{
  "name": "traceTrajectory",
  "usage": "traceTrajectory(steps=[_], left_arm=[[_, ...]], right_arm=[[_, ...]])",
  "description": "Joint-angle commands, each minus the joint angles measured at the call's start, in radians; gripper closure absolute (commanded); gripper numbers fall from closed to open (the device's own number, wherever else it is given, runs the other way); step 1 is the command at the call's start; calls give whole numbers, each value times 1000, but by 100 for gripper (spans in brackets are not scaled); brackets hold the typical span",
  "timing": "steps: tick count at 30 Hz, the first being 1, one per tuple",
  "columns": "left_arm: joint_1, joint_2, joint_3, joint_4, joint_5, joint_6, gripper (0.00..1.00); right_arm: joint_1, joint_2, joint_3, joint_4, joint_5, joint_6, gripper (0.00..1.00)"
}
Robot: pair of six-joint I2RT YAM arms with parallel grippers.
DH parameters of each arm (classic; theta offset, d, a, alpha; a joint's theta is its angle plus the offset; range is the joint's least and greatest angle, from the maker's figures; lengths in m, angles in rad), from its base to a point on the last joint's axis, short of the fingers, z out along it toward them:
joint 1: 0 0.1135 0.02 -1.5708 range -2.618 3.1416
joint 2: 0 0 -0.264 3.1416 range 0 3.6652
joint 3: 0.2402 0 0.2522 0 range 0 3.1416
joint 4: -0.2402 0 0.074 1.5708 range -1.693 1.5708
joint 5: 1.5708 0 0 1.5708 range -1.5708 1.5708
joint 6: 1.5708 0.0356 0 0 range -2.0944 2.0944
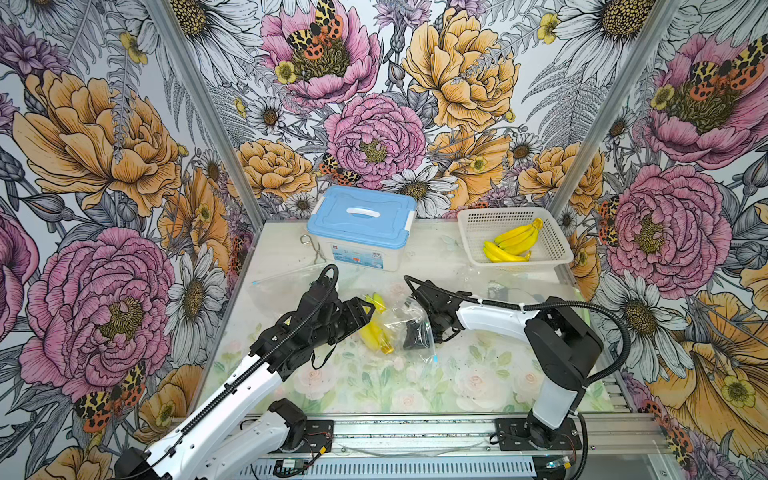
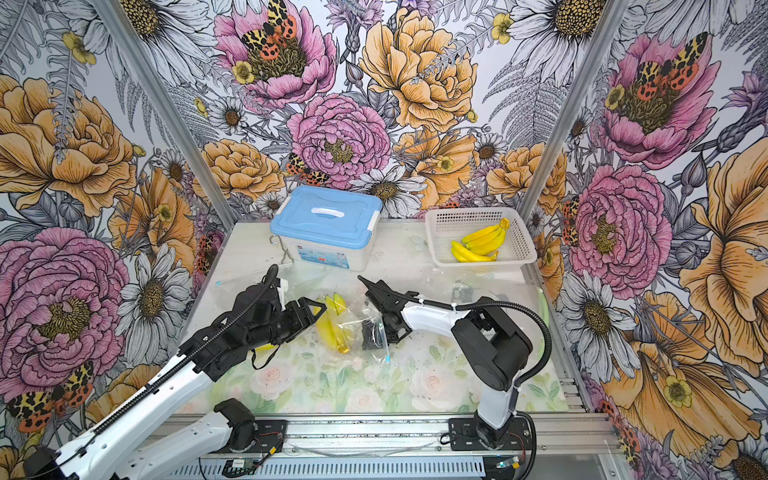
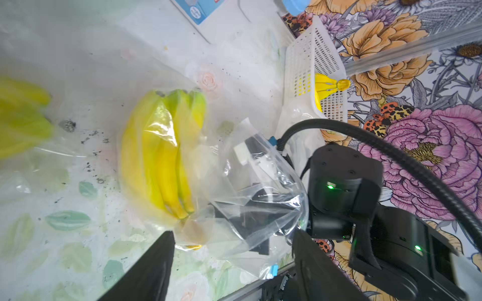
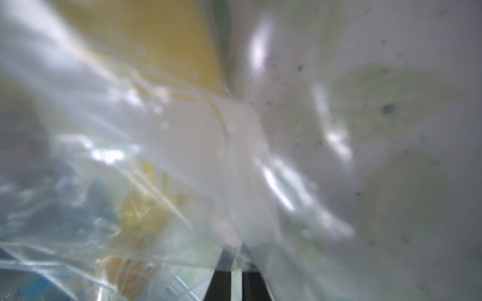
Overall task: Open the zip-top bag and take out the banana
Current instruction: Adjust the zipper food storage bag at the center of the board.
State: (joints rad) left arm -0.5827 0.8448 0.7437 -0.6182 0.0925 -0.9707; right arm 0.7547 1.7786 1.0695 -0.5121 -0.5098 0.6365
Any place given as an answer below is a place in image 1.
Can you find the metal wire clip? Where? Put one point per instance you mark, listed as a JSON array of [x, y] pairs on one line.
[[307, 240]]

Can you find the white plastic basket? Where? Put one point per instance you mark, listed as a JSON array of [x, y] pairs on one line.
[[479, 225]]

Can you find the aluminium front rail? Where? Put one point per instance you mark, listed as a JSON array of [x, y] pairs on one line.
[[614, 446]]

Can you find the aluminium corner post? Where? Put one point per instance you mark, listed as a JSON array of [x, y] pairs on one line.
[[184, 62], [660, 18]]

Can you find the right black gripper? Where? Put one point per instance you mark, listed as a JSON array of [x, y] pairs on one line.
[[416, 342]]

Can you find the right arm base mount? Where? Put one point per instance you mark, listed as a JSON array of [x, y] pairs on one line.
[[523, 434]]

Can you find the right aluminium corner post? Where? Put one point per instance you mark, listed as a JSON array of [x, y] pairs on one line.
[[660, 18]]

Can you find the blue lid storage box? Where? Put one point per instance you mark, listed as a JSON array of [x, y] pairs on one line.
[[365, 227]]

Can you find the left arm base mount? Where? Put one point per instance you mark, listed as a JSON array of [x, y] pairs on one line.
[[317, 434]]

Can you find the clear zip-top bag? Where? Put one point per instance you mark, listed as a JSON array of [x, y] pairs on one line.
[[278, 296]]

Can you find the small green circuit board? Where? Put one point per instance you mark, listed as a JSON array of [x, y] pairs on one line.
[[286, 468]]

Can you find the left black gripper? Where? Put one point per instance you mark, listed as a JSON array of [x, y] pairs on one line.
[[356, 317]]

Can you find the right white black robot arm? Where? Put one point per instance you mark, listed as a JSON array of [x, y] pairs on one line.
[[565, 346]]

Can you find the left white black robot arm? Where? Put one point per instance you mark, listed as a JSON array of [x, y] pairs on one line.
[[207, 444]]

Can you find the left aluminium corner post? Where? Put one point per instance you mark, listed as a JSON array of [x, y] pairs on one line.
[[184, 62]]

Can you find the yellow banana bunch small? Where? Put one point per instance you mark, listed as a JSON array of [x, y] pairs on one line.
[[374, 335]]

